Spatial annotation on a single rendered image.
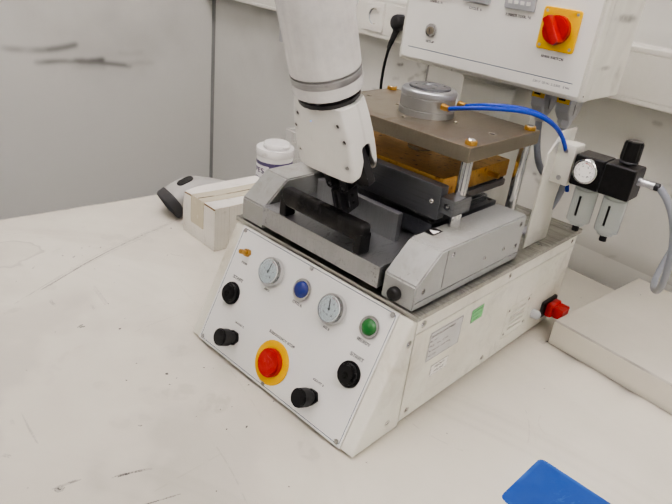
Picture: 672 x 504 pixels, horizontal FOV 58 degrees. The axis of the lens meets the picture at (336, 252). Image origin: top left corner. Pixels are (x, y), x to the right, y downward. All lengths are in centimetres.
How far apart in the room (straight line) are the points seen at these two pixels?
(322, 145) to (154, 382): 40
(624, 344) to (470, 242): 39
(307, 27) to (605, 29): 43
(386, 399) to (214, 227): 56
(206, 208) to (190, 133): 128
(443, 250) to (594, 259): 69
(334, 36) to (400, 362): 38
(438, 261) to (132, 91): 176
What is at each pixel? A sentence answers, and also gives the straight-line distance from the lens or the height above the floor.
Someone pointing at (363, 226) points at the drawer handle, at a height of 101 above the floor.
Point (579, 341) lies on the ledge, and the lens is 107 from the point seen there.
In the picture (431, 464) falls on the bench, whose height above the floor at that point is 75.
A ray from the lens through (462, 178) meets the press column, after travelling 78.
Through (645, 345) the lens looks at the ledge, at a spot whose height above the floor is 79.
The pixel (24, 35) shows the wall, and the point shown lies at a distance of 220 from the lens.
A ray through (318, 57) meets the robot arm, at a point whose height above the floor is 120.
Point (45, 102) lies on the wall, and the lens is 225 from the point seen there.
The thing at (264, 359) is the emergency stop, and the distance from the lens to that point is 85.
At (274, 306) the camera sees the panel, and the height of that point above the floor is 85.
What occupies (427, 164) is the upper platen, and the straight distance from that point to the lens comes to 84.
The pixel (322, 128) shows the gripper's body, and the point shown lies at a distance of 73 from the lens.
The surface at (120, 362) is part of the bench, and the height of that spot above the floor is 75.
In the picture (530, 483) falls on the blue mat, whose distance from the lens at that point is 83.
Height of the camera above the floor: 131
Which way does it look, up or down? 26 degrees down
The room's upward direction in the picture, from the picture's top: 7 degrees clockwise
